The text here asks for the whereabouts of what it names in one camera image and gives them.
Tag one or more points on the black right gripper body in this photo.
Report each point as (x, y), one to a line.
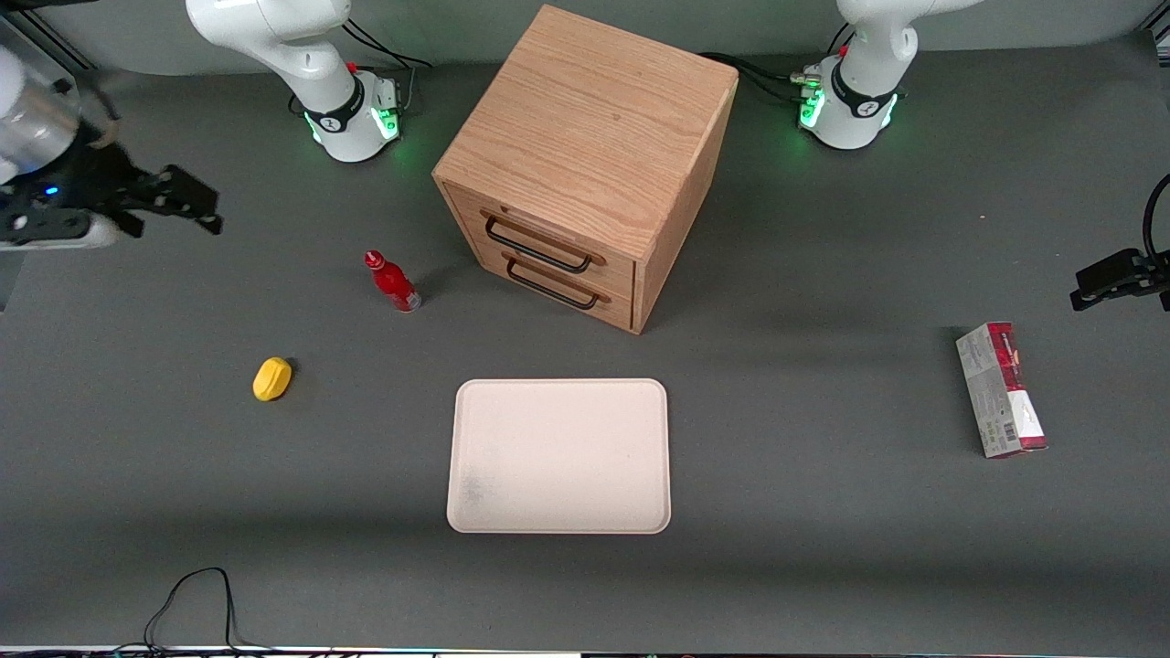
(102, 181)

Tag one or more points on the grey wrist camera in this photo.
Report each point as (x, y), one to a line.
(55, 233)

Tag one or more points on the red coke bottle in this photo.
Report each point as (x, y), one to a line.
(393, 283)

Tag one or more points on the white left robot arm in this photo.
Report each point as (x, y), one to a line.
(859, 110)

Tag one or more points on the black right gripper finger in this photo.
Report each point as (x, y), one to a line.
(130, 224)
(187, 196)

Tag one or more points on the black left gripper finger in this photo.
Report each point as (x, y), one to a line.
(1101, 279)

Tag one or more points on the red and grey carton box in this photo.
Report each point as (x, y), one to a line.
(1001, 393)

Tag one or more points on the wooden drawer cabinet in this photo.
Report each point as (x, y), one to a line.
(594, 119)

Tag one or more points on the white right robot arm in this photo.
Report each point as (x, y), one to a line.
(274, 37)

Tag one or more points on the yellow plastic lemon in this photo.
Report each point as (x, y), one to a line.
(271, 379)

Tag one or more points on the beige plastic tray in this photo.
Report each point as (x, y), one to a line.
(558, 457)

